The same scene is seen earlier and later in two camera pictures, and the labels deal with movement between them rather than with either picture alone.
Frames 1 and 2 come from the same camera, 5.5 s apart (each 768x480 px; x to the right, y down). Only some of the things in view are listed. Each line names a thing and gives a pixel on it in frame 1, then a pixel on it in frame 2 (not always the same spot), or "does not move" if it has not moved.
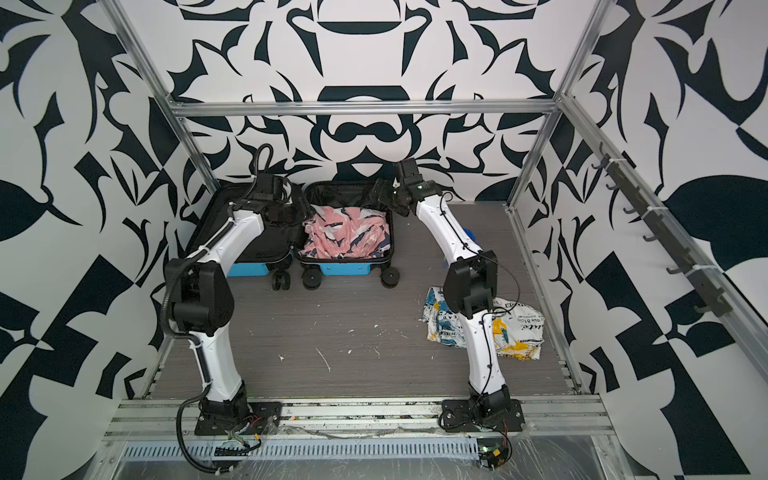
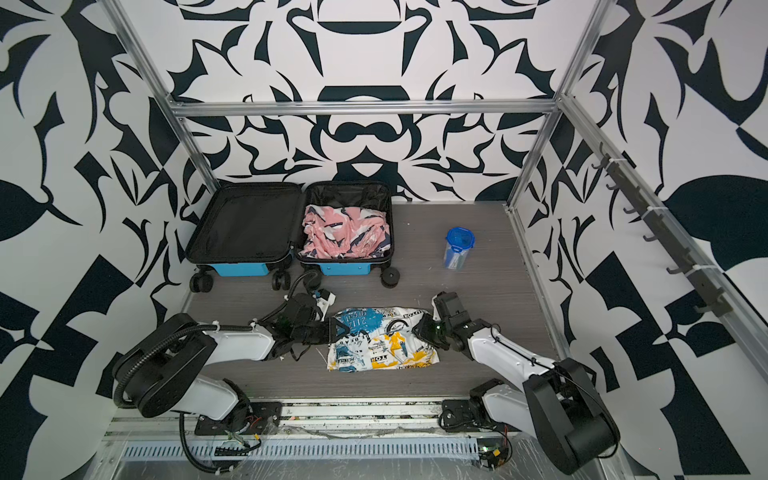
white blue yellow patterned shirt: [519, 328] → [380, 338]
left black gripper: [304, 212] → [331, 336]
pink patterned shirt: [336, 231] does not move
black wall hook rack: [715, 300] does not move
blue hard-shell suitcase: [339, 227] does not move
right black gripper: [377, 191] → [424, 329]
